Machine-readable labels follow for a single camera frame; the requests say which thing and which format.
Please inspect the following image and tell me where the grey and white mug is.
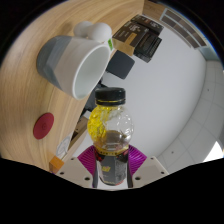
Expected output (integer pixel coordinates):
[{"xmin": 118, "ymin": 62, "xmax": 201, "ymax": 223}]
[{"xmin": 36, "ymin": 20, "xmax": 113, "ymax": 101}]

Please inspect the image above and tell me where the clear bottle with black cap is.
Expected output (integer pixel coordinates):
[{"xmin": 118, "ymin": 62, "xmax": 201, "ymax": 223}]
[{"xmin": 87, "ymin": 87, "xmax": 135, "ymax": 187}]

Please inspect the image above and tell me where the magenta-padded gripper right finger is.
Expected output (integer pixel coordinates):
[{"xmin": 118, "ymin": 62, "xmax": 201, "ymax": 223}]
[{"xmin": 126, "ymin": 144, "xmax": 170, "ymax": 189}]

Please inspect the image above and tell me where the orange-brown cardboard box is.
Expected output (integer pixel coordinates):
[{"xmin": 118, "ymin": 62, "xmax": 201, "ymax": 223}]
[{"xmin": 49, "ymin": 154, "xmax": 65, "ymax": 174}]

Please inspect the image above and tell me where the small dark brown carton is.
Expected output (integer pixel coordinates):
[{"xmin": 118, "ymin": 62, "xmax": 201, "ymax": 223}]
[{"xmin": 130, "ymin": 14, "xmax": 165, "ymax": 34}]

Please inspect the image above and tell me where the wooden side desk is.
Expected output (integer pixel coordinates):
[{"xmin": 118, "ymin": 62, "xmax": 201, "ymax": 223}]
[{"xmin": 68, "ymin": 116, "xmax": 91, "ymax": 154}]

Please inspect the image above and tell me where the large dark brown carton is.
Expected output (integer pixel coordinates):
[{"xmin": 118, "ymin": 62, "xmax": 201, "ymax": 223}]
[{"xmin": 112, "ymin": 20, "xmax": 163, "ymax": 64}]

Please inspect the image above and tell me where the flat round red coaster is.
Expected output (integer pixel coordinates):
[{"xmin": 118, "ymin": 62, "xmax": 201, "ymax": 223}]
[{"xmin": 32, "ymin": 112, "xmax": 55, "ymax": 140}]

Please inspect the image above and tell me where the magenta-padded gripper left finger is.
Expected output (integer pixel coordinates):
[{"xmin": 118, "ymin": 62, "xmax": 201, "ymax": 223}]
[{"xmin": 54, "ymin": 145, "xmax": 99, "ymax": 189}]

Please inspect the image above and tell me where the clear sheet with grey ring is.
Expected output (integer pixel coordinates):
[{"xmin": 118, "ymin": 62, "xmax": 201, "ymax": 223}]
[{"xmin": 54, "ymin": 133, "xmax": 76, "ymax": 158}]

